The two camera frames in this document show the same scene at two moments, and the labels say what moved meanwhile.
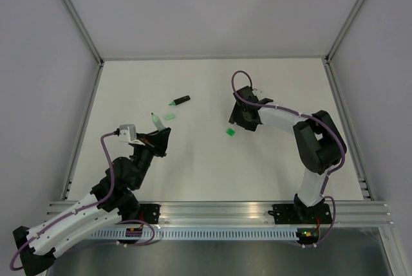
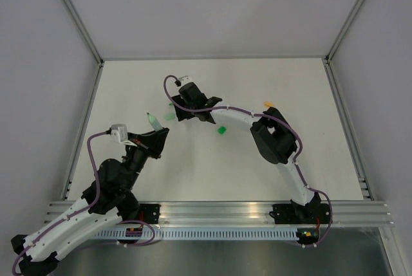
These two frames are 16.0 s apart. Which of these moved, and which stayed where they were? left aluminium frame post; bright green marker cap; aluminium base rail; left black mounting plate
Moved: bright green marker cap
Stayed: left black mounting plate; aluminium base rail; left aluminium frame post
